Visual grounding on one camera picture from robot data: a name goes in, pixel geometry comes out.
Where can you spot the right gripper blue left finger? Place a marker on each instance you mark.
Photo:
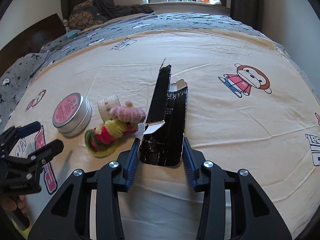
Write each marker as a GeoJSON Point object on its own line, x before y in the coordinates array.
{"type": "Point", "coordinates": [67, 214]}

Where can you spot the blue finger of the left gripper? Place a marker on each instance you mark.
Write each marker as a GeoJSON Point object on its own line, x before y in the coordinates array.
{"type": "Point", "coordinates": [38, 158]}
{"type": "Point", "coordinates": [12, 135]}

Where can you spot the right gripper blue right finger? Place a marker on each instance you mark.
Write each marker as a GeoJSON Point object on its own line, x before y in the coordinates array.
{"type": "Point", "coordinates": [253, 215]}

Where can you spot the colourful pipe cleaner toy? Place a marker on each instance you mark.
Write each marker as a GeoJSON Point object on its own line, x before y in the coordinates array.
{"type": "Point", "coordinates": [103, 140]}

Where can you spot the white tape roll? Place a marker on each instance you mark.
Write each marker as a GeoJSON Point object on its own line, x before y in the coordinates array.
{"type": "Point", "coordinates": [105, 105]}

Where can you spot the black torn cardboard box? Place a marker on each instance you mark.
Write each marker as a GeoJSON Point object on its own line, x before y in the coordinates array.
{"type": "Point", "coordinates": [162, 141]}

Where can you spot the person's left hand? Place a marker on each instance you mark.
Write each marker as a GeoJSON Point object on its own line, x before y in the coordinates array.
{"type": "Point", "coordinates": [11, 204]}

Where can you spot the round tin with pink label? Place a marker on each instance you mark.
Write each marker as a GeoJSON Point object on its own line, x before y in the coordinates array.
{"type": "Point", "coordinates": [72, 115]}

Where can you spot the dark wooden headboard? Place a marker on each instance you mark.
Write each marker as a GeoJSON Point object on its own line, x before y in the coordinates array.
{"type": "Point", "coordinates": [31, 40]}

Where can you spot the beige cartoon print bed sheet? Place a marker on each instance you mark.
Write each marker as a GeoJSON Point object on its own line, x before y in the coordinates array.
{"type": "Point", "coordinates": [248, 106]}

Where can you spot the teal small box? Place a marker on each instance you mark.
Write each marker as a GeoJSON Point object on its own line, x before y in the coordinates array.
{"type": "Point", "coordinates": [73, 33]}

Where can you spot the brown patterned pillow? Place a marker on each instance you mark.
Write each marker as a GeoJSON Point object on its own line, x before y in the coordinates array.
{"type": "Point", "coordinates": [85, 15]}

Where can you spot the right dark curtain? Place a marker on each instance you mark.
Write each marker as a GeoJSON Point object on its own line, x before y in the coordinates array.
{"type": "Point", "coordinates": [249, 12]}

